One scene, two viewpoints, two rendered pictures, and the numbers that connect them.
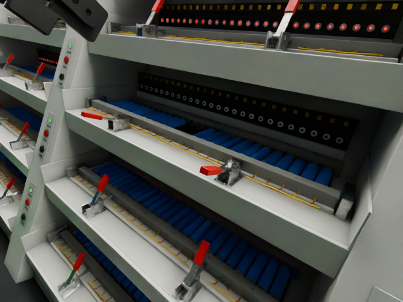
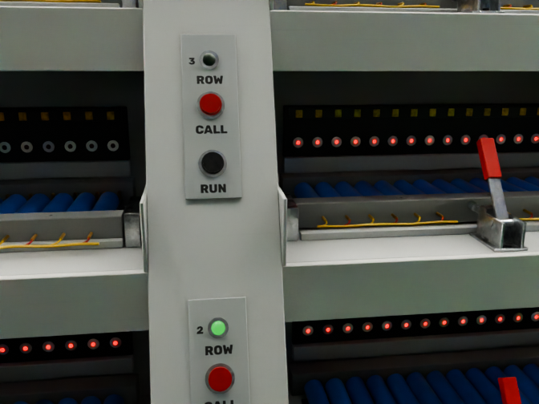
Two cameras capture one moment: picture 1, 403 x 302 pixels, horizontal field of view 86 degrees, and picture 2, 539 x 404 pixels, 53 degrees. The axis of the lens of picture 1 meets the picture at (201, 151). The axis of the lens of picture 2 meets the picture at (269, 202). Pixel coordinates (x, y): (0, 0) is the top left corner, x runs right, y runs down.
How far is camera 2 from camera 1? 0.16 m
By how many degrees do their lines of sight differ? 39
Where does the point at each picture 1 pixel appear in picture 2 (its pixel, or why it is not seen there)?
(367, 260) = (169, 272)
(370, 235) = (161, 238)
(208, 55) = not seen: outside the picture
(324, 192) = (99, 218)
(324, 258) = (125, 306)
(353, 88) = (70, 49)
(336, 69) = (35, 25)
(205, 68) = not seen: outside the picture
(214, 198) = not seen: outside the picture
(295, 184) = (54, 226)
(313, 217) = (94, 260)
